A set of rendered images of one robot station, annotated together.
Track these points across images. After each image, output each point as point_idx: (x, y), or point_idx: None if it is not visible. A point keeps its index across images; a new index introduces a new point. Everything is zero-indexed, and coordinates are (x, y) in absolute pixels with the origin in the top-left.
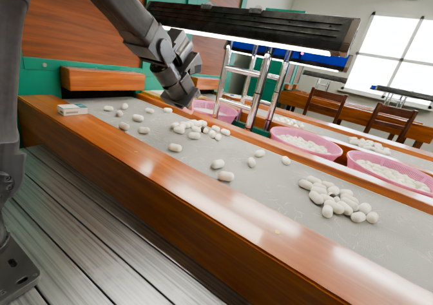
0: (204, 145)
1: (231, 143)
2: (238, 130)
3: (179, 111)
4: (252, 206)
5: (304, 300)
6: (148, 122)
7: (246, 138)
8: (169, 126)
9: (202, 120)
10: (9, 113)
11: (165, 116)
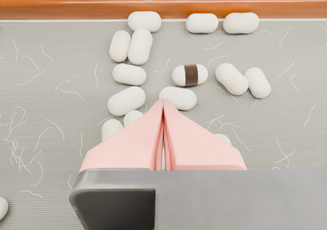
0: (263, 164)
1: (293, 70)
2: None
3: (22, 10)
4: None
5: None
6: (23, 180)
7: (312, 12)
8: (90, 137)
9: (141, 20)
10: None
11: (12, 75)
